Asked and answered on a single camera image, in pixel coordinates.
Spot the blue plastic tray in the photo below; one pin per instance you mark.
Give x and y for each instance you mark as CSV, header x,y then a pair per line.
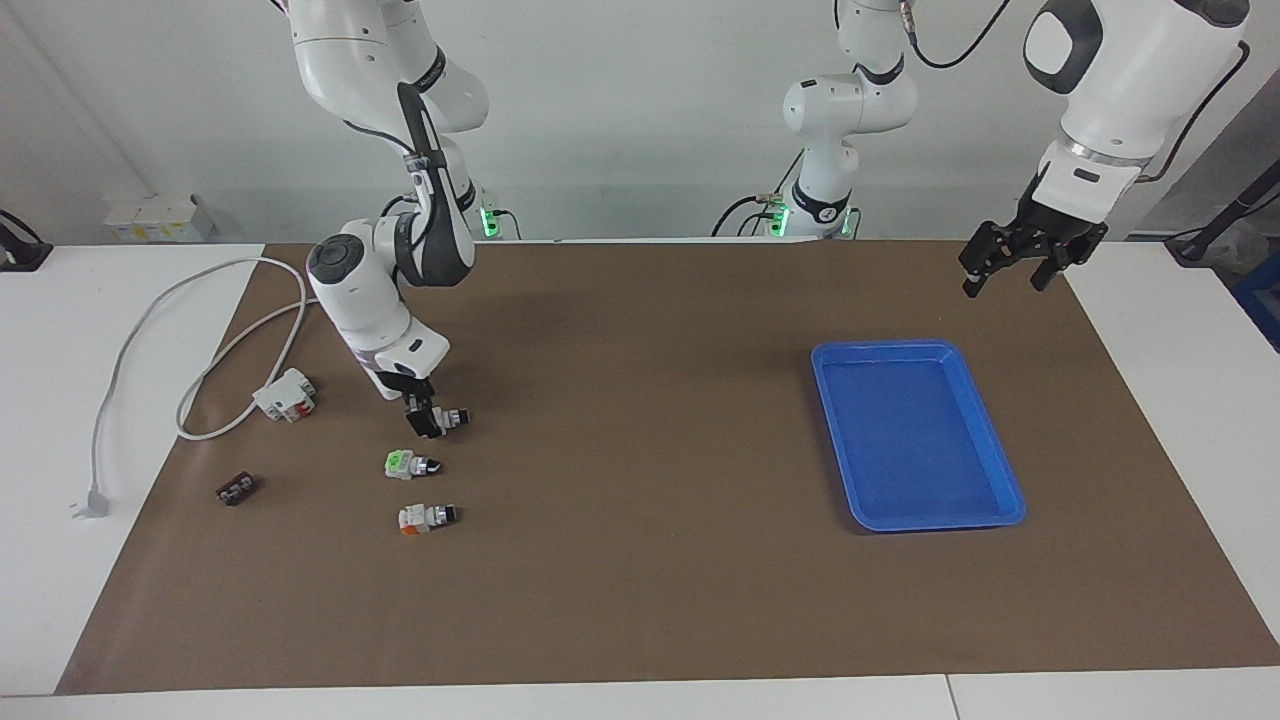
x,y
915,440

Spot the small dark terminal block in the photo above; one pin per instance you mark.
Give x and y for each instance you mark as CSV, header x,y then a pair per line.
x,y
236,490

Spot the selector switch orange green block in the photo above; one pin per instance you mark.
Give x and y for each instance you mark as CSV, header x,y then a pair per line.
x,y
455,418

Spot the black tripod leg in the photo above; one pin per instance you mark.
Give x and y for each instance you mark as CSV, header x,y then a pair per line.
x,y
1215,225

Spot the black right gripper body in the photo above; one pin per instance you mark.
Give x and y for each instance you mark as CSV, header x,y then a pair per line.
x,y
412,378

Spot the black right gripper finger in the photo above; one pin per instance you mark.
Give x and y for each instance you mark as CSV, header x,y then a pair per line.
x,y
417,412
437,425

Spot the blue crate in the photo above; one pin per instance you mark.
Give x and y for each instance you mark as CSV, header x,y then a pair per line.
x,y
1265,300

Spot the selector switch white block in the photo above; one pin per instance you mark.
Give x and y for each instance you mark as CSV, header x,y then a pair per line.
x,y
420,518

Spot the black clamp stand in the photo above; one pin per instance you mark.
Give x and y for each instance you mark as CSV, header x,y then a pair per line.
x,y
20,255

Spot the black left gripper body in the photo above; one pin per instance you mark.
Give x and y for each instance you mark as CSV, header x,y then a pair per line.
x,y
1052,233

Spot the white cardboard box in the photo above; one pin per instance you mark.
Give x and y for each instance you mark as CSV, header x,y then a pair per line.
x,y
150,218

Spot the brown table mat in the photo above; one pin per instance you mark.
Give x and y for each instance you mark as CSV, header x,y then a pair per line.
x,y
640,560

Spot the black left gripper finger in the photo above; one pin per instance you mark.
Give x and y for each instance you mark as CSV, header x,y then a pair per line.
x,y
1072,257
986,254

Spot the white red circuit breaker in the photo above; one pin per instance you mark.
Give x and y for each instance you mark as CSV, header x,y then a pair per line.
x,y
280,397

